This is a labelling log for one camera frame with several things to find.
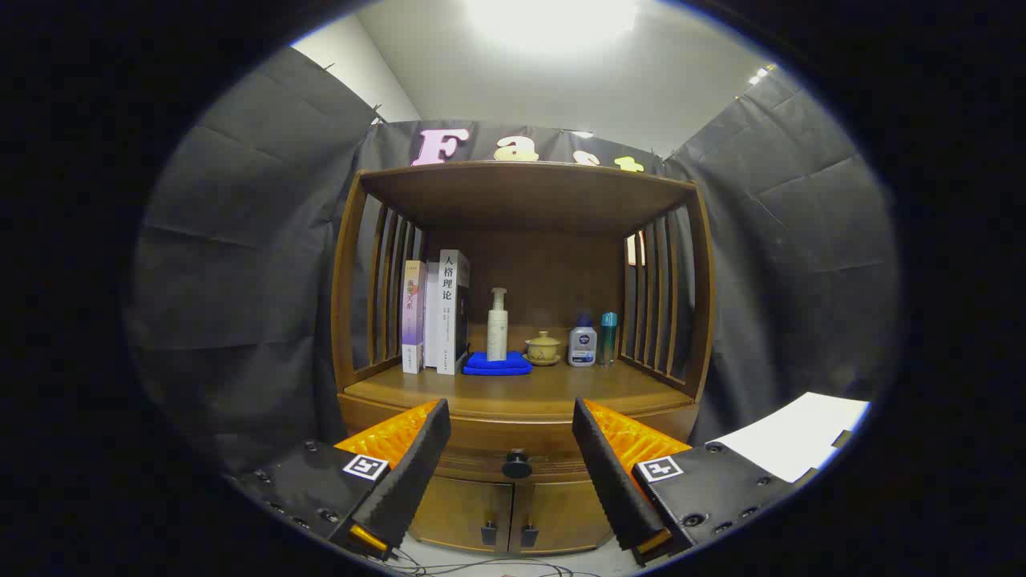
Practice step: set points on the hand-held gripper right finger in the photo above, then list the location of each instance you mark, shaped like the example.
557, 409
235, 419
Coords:
609, 481

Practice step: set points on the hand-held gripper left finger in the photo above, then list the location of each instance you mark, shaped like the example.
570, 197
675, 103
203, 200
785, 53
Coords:
417, 465

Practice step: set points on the wooden drawer with black knob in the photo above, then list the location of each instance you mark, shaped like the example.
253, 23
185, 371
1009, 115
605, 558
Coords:
513, 437

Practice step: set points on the wooden cabinet door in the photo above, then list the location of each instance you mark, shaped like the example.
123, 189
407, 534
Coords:
561, 513
465, 509

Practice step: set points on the wooden countertop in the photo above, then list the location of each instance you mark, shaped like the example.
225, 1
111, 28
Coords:
545, 393

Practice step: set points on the wooden cabinet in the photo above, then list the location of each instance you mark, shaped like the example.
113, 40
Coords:
521, 200

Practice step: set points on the blue folded cloth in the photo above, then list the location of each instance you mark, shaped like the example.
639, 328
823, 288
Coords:
481, 367

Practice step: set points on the white bottle with blue cap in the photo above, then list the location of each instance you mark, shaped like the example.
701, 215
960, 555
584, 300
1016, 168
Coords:
582, 346

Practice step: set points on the teal bottle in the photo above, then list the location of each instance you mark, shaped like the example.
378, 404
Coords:
608, 340

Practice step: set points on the thin white book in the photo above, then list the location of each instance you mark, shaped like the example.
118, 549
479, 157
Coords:
432, 320

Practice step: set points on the yellow lidded teacup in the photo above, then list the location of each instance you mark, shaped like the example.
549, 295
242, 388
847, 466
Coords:
543, 349

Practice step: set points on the pink and purple book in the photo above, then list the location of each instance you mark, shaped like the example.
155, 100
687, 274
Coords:
413, 312

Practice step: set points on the white pump bottle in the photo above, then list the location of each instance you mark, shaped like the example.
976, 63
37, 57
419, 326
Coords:
497, 332

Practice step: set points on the thick white book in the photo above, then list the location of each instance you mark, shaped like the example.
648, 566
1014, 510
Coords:
449, 312

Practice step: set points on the white panel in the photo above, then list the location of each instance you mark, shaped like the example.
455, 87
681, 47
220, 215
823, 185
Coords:
801, 433

